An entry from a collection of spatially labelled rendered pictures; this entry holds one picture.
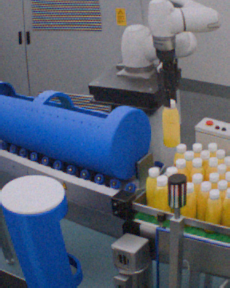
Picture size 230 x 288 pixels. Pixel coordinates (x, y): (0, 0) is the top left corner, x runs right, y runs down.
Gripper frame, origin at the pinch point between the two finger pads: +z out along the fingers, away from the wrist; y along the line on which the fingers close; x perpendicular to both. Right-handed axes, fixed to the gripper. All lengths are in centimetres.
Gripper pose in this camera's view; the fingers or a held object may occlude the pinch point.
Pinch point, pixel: (169, 96)
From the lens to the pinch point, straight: 224.2
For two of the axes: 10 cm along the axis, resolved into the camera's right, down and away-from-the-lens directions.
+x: 8.1, 2.1, -5.5
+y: -5.8, 4.2, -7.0
